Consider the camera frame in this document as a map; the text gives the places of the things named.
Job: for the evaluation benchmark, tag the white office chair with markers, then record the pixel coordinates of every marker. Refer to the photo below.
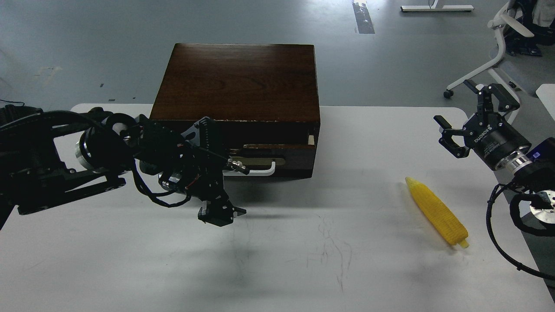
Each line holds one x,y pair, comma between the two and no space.
524,57

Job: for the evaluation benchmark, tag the wooden drawer with white handle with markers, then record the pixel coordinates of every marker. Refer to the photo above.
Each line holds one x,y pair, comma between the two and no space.
284,160

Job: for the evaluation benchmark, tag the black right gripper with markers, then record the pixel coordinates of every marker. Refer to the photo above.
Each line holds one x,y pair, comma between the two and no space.
492,140

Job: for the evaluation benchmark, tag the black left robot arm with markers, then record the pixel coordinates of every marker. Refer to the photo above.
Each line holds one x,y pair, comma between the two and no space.
53,158

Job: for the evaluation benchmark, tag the white table corner right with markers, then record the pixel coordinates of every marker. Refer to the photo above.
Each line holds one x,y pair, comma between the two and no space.
546,94

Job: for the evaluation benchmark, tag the dark wooden drawer cabinet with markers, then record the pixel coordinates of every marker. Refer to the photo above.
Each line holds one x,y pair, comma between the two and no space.
257,93

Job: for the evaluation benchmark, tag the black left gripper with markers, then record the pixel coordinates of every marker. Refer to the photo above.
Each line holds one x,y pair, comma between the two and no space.
198,173

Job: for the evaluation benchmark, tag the yellow toy corn cob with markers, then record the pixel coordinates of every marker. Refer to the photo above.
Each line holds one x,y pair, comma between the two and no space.
438,214

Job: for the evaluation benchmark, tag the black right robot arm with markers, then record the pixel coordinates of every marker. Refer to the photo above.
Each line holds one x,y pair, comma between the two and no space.
533,171

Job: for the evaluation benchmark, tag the white desk foot bar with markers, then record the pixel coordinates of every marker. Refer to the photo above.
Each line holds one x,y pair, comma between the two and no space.
436,6

